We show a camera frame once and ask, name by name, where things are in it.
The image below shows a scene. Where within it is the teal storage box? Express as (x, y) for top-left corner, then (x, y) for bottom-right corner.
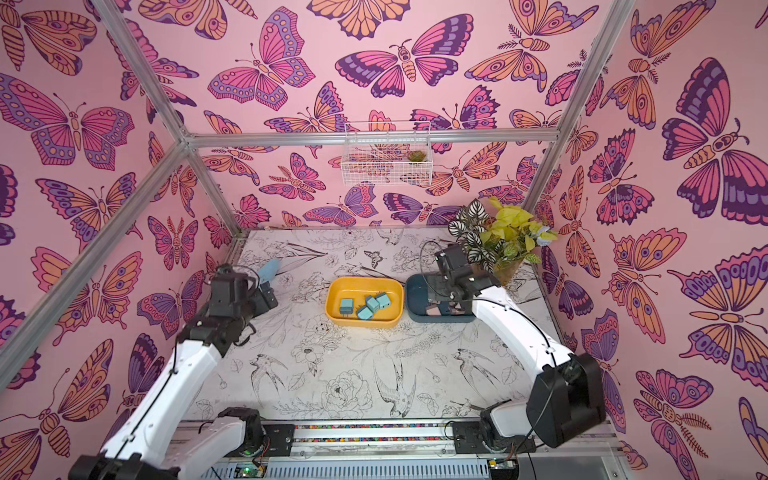
(405, 273), (475, 324)

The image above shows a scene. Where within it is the teal plug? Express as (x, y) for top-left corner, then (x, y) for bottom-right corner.
(375, 293), (391, 309)
(366, 297), (383, 313)
(339, 298), (355, 316)
(356, 306), (374, 321)

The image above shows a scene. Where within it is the yellow storage box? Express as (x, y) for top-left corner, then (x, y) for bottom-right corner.
(325, 276), (405, 329)

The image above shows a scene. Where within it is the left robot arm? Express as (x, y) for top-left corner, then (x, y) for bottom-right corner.
(68, 260), (279, 479)

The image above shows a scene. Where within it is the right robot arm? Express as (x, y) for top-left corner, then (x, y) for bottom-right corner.
(435, 245), (607, 453)

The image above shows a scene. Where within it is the light blue scoop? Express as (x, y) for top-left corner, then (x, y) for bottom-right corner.
(257, 258), (280, 285)

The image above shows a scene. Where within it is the potted plant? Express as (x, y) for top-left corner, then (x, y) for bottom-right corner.
(448, 196), (558, 285)

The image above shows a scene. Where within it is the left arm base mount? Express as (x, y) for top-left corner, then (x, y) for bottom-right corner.
(224, 423), (296, 459)

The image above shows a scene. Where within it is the white wire basket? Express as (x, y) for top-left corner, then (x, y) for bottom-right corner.
(338, 120), (434, 187)

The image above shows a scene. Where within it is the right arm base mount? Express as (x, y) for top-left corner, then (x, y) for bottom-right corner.
(446, 420), (537, 456)

